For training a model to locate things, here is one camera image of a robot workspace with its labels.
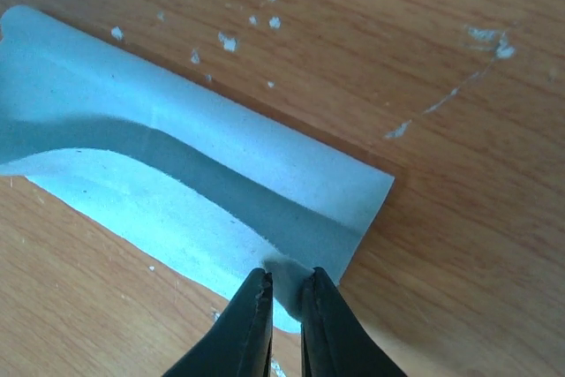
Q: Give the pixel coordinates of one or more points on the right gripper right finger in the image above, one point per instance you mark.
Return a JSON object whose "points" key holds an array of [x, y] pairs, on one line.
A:
{"points": [[333, 342]]}

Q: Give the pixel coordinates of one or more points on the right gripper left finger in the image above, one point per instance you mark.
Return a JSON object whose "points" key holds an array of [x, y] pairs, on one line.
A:
{"points": [[240, 341]]}

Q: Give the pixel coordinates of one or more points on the light blue cleaning cloth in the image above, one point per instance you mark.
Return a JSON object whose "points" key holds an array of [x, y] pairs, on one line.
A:
{"points": [[204, 185]]}

